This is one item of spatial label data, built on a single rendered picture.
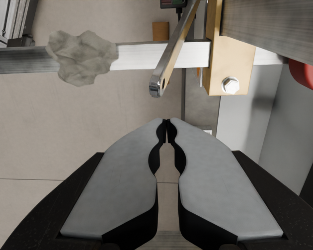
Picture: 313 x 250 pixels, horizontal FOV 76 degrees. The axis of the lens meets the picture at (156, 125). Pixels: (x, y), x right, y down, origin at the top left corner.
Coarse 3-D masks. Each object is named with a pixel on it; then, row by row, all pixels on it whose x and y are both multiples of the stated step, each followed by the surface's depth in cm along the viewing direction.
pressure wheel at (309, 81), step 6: (294, 60) 22; (294, 66) 22; (300, 66) 21; (306, 66) 20; (312, 66) 20; (294, 72) 22; (300, 72) 21; (306, 72) 20; (312, 72) 20; (294, 78) 24; (300, 78) 22; (306, 78) 21; (312, 78) 21; (306, 84) 22; (312, 84) 21
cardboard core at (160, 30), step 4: (152, 24) 95; (156, 24) 93; (160, 24) 93; (164, 24) 93; (168, 24) 96; (156, 28) 94; (160, 28) 94; (164, 28) 94; (168, 28) 96; (156, 32) 95; (160, 32) 94; (164, 32) 95; (168, 32) 97; (156, 36) 96; (160, 36) 95; (164, 36) 96; (168, 36) 98; (156, 40) 96; (160, 40) 96; (164, 40) 96; (168, 80) 107
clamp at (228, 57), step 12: (216, 0) 21; (216, 12) 21; (216, 24) 22; (216, 36) 22; (216, 48) 23; (228, 48) 23; (240, 48) 23; (252, 48) 23; (216, 60) 24; (228, 60) 24; (240, 60) 23; (252, 60) 23; (204, 72) 28; (216, 72) 24; (228, 72) 24; (240, 72) 24; (204, 84) 28; (216, 84) 25; (240, 84) 25
